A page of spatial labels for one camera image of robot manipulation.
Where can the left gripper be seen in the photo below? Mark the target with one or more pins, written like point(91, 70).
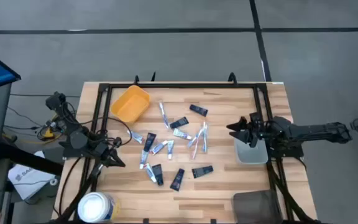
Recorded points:
point(102, 151)

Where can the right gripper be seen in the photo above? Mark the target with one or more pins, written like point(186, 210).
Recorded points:
point(258, 130)

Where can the small white toothpaste tube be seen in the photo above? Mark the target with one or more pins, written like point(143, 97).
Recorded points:
point(150, 172)
point(182, 134)
point(170, 149)
point(158, 147)
point(135, 136)
point(143, 159)

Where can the blue toothbrush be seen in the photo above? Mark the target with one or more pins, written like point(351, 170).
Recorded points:
point(163, 115)
point(196, 138)
point(204, 137)

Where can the red toothbrush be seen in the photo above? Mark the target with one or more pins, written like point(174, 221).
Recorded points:
point(196, 146)

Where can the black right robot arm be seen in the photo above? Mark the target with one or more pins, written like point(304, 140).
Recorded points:
point(315, 130)

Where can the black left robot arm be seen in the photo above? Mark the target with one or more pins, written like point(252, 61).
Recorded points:
point(78, 140)

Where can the light grey plastic bin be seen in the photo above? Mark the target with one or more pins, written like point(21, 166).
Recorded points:
point(250, 154)

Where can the white lidded canister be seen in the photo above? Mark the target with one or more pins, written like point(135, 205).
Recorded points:
point(95, 208)

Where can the black table clamp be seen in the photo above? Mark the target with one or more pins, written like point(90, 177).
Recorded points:
point(136, 80)
point(153, 76)
point(232, 77)

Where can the yellow plastic bin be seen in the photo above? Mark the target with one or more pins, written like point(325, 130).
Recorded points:
point(130, 104)

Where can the small white tape roll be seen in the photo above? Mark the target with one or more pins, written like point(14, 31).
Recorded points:
point(53, 182)

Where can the dark translucent plastic bin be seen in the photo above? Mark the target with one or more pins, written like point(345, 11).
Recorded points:
point(256, 207)

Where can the white paper bag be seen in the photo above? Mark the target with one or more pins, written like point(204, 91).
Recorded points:
point(26, 177)

